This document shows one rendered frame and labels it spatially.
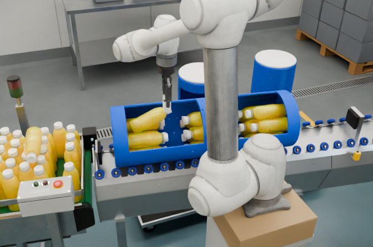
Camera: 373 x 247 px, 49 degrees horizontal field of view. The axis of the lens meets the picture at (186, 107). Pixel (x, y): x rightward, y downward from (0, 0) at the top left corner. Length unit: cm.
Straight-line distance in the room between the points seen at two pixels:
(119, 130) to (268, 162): 69
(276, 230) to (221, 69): 64
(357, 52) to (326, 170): 303
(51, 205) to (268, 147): 87
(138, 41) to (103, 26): 374
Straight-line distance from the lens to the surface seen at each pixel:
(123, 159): 183
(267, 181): 144
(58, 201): 170
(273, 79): 277
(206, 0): 106
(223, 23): 108
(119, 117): 181
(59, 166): 212
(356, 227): 321
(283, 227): 153
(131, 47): 155
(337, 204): 332
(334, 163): 226
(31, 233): 200
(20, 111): 227
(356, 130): 232
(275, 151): 143
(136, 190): 197
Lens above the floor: 223
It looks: 32 degrees down
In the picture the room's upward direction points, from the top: 1 degrees clockwise
